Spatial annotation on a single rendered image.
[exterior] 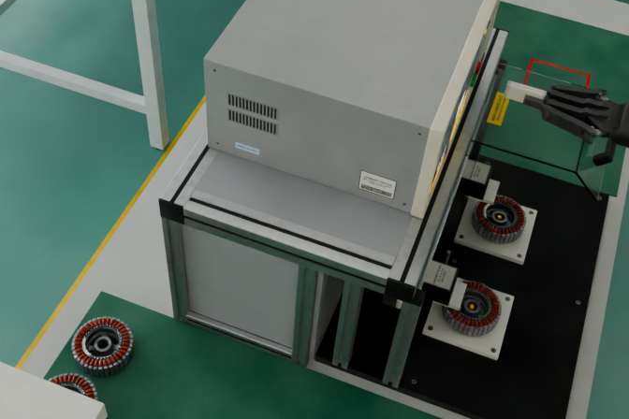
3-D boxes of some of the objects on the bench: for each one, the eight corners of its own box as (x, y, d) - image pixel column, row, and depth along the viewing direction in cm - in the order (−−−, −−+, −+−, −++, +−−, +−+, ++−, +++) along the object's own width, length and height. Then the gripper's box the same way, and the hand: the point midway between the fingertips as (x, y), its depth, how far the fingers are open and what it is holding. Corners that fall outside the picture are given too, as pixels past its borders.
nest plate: (513, 299, 171) (514, 296, 170) (496, 360, 161) (498, 357, 160) (442, 275, 173) (443, 271, 173) (421, 334, 164) (422, 330, 163)
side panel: (311, 354, 162) (322, 256, 138) (305, 368, 160) (315, 270, 136) (180, 306, 168) (168, 203, 143) (173, 318, 166) (160, 216, 141)
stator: (527, 213, 184) (532, 203, 181) (517, 252, 177) (520, 241, 174) (477, 197, 186) (481, 187, 183) (465, 235, 179) (468, 224, 176)
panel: (413, 130, 200) (433, 31, 178) (314, 359, 159) (325, 268, 136) (408, 129, 200) (429, 30, 178) (308, 357, 159) (318, 267, 137)
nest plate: (535, 213, 186) (537, 209, 185) (522, 265, 176) (523, 262, 175) (470, 193, 189) (471, 189, 188) (453, 242, 179) (454, 238, 178)
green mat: (646, 40, 231) (646, 40, 231) (616, 197, 193) (617, 196, 193) (326, -47, 249) (326, -48, 249) (241, 80, 211) (241, 80, 211)
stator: (503, 299, 169) (506, 289, 166) (491, 345, 162) (496, 335, 159) (448, 281, 171) (451, 271, 168) (435, 326, 164) (438, 317, 161)
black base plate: (607, 200, 192) (609, 195, 191) (557, 451, 152) (560, 445, 151) (410, 139, 201) (411, 133, 200) (314, 361, 161) (314, 354, 160)
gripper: (627, 168, 145) (492, 126, 149) (636, 119, 153) (508, 81, 157) (643, 137, 139) (502, 95, 144) (651, 89, 147) (518, 50, 152)
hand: (524, 93), depth 150 cm, fingers closed
